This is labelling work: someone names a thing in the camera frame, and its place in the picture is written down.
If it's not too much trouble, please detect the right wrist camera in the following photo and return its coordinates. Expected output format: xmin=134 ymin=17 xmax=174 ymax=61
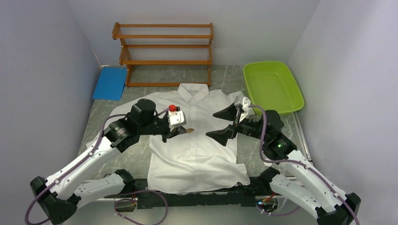
xmin=234 ymin=94 xmax=251 ymax=122

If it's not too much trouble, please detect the yellow brooch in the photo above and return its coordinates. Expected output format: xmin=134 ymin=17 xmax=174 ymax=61
xmin=185 ymin=128 xmax=194 ymax=133

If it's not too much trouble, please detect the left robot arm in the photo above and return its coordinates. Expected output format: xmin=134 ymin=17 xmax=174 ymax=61
xmin=30 ymin=99 xmax=187 ymax=225

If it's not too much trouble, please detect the wooden shoe rack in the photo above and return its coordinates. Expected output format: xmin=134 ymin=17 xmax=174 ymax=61
xmin=112 ymin=22 xmax=214 ymax=87

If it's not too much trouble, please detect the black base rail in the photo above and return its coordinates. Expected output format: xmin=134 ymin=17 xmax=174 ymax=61
xmin=102 ymin=169 xmax=290 ymax=209

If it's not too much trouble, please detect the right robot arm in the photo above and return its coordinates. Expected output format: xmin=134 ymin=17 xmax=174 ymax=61
xmin=206 ymin=104 xmax=361 ymax=225

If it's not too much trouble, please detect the green plastic basin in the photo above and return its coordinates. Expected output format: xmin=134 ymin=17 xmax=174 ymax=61
xmin=243 ymin=61 xmax=305 ymax=115

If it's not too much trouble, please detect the white shirt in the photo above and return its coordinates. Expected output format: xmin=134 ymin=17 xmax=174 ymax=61
xmin=86 ymin=82 xmax=256 ymax=194

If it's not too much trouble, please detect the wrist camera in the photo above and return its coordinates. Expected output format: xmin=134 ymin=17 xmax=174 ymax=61
xmin=168 ymin=105 xmax=187 ymax=130
xmin=234 ymin=94 xmax=251 ymax=122

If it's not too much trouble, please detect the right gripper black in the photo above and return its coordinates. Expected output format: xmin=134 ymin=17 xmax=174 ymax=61
xmin=206 ymin=102 xmax=269 ymax=146

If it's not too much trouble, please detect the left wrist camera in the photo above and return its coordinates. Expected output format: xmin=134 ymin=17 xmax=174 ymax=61
xmin=168 ymin=105 xmax=187 ymax=130

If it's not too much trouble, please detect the blue board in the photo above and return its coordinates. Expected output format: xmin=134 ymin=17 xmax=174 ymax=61
xmin=92 ymin=67 xmax=127 ymax=101

